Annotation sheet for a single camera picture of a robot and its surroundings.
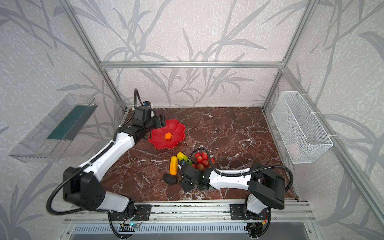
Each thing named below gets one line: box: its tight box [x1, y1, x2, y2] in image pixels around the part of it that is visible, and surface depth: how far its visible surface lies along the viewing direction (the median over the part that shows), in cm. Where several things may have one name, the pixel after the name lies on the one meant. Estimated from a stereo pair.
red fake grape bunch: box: [191, 152, 216, 170], surface depth 88 cm
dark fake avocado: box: [163, 173, 178, 185], surface depth 83 cm
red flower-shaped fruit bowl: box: [148, 119, 186, 150], surface depth 104 cm
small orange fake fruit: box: [164, 132, 172, 140], surface depth 103 cm
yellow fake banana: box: [169, 156, 179, 176], surface depth 88 cm
